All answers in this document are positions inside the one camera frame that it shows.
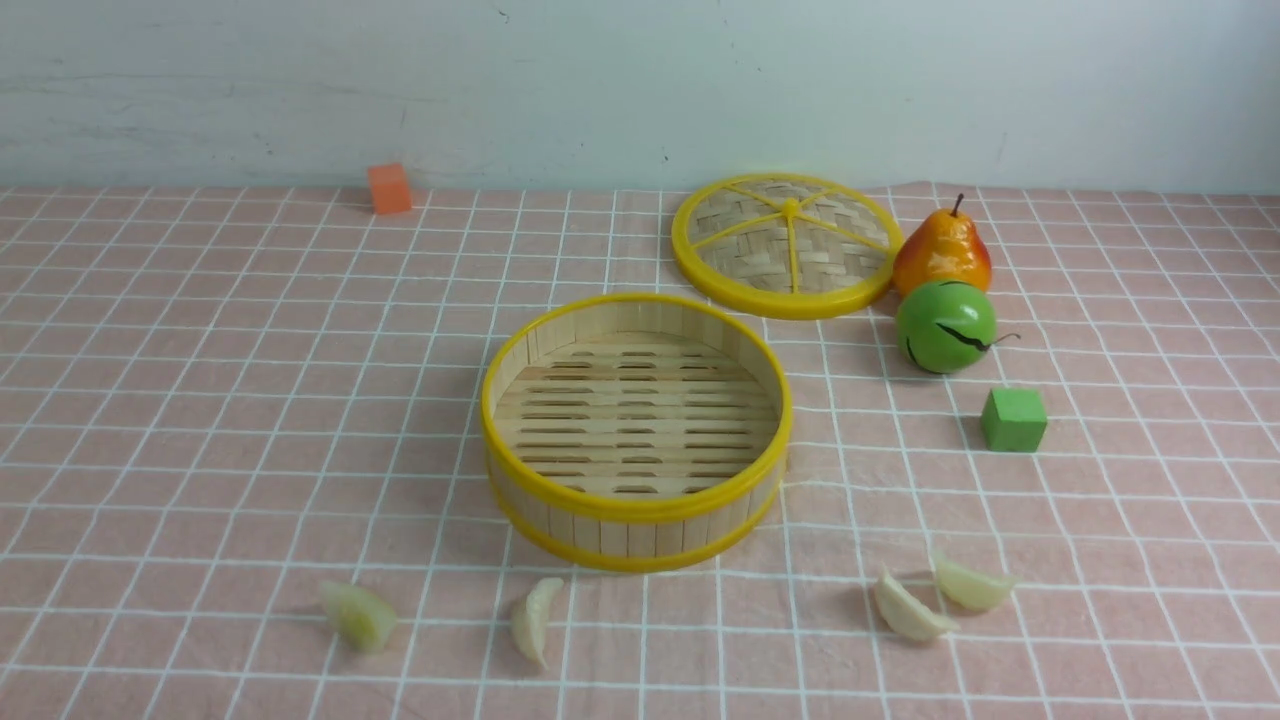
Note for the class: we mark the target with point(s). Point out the green toy apple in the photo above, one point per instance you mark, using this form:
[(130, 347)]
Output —
[(943, 327)]

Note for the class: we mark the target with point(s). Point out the bamboo steamer lid yellow rim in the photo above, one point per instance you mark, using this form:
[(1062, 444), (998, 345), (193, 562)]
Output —
[(785, 246)]

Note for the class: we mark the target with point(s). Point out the orange yellow toy pear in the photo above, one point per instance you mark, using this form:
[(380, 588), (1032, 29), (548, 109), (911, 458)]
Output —
[(946, 247)]

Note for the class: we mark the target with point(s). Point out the white dumpling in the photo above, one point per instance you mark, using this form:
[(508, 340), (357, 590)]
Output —
[(530, 618), (974, 590), (906, 615)]

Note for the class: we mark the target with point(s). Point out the bamboo steamer tray yellow rim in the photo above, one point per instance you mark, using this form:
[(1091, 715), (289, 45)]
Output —
[(635, 431)]

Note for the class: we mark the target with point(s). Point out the orange foam cube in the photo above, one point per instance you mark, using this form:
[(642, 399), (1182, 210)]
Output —
[(390, 189)]

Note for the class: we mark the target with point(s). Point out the green foam cube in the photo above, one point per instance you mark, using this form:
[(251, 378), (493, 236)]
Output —
[(1014, 420)]

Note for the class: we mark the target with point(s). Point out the greenish dumpling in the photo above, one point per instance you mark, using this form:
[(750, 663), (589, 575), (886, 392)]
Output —
[(361, 618)]

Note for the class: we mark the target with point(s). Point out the pink checked tablecloth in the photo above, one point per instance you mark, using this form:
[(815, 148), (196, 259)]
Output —
[(216, 400)]

